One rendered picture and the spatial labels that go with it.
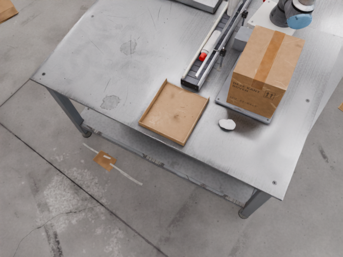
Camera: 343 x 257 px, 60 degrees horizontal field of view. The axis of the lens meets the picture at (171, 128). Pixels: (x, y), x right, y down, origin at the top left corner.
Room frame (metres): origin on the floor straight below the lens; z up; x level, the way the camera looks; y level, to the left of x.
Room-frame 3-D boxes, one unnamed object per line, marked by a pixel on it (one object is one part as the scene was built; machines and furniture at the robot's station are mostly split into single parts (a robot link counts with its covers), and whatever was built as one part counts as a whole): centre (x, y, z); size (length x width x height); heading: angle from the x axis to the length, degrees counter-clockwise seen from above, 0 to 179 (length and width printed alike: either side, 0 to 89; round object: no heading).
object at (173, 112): (0.75, -0.03, 0.85); 0.30 x 0.26 x 0.04; 146
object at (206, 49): (1.10, -0.26, 0.91); 0.20 x 0.05 x 0.05; 145
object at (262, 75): (0.83, -0.48, 0.99); 0.30 x 0.24 x 0.27; 148
